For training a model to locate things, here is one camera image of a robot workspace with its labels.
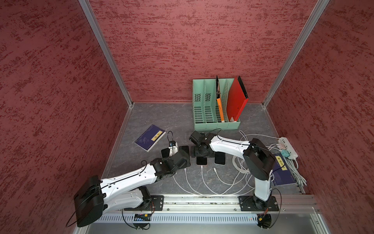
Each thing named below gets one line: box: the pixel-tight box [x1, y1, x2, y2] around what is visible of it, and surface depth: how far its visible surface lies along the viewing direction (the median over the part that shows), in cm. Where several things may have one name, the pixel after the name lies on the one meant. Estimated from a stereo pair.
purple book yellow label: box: [134, 124, 167, 153], surface depth 100 cm
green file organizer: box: [192, 78, 242, 131], surface depth 105 cm
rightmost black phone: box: [214, 151, 226, 166], surface depth 91 cm
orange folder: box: [216, 97, 225, 123], surface depth 89 cm
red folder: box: [226, 76, 249, 122], surface depth 94 cm
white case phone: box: [195, 156, 208, 166], surface depth 89 cm
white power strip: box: [278, 136, 299, 160], surface depth 96 cm
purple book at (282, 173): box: [272, 152, 297, 186], surface depth 87 cm
